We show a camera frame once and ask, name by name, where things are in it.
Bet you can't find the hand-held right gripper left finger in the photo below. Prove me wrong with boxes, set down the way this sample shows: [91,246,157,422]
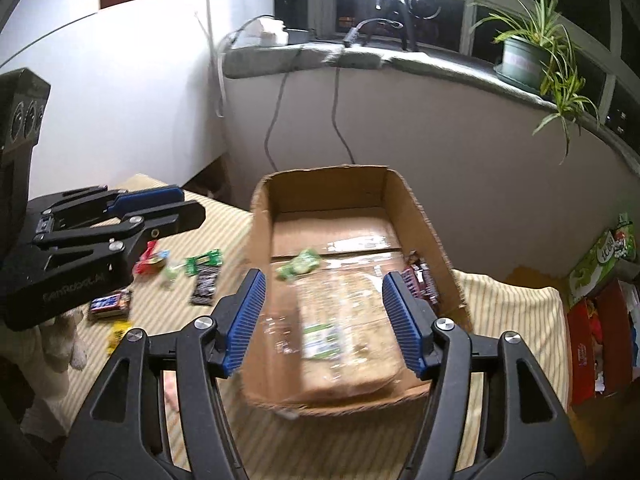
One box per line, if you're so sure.
[57,268,267,480]

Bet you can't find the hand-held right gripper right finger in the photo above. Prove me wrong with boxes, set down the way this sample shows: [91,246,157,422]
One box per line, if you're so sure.
[381,270,586,480]

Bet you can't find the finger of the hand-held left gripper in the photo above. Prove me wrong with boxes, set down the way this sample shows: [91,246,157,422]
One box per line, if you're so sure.
[32,200,206,262]
[37,185,184,233]

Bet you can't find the red clear pastry packet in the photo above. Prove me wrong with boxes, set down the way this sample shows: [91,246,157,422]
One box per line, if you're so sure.
[132,241,168,276]

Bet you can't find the brown blue candy bar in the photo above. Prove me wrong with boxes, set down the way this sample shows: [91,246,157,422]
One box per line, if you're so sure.
[89,289,133,322]

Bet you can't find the cardboard box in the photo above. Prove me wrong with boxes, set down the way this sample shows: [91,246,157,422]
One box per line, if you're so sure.
[240,164,473,413]

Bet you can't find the dark red candy bar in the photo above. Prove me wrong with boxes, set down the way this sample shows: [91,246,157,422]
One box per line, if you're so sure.
[401,252,443,311]

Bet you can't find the black snack packet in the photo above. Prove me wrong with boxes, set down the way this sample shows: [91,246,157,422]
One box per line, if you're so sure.
[189,266,221,307]

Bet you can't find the clear bag of brown bread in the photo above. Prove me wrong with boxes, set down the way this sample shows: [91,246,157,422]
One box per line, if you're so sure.
[262,255,406,401]

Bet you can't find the light green snack packet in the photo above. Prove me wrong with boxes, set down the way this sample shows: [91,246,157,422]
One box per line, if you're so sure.
[276,248,322,279]

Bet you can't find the striped beige cloth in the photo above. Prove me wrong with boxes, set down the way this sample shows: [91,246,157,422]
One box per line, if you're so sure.
[25,175,571,480]

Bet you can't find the yellow snack packet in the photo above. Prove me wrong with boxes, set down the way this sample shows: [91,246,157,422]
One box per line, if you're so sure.
[106,320,133,356]

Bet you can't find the red box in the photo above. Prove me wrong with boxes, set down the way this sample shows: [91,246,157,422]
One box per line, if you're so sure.
[567,280,638,406]

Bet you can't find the green carton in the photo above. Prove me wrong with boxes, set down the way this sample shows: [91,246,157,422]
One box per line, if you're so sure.
[567,212,638,308]

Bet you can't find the white power adapter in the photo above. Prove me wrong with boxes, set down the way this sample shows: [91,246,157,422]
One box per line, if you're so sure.
[257,16,290,47]

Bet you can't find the green plant pot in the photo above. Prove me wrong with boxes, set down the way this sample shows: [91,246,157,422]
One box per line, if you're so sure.
[494,37,551,93]

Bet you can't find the black tripod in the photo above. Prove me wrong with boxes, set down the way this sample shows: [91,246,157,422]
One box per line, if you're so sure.
[375,0,441,53]

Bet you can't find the spider plant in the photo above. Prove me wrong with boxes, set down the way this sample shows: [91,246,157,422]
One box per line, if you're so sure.
[470,0,601,163]

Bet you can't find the black power cable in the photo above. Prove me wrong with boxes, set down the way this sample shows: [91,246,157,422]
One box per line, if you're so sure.
[264,72,291,173]

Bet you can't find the white cable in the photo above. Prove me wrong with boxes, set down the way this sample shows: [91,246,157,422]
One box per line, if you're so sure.
[192,10,261,116]

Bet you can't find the black cable with plug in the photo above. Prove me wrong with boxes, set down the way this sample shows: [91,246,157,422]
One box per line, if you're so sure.
[331,20,406,166]

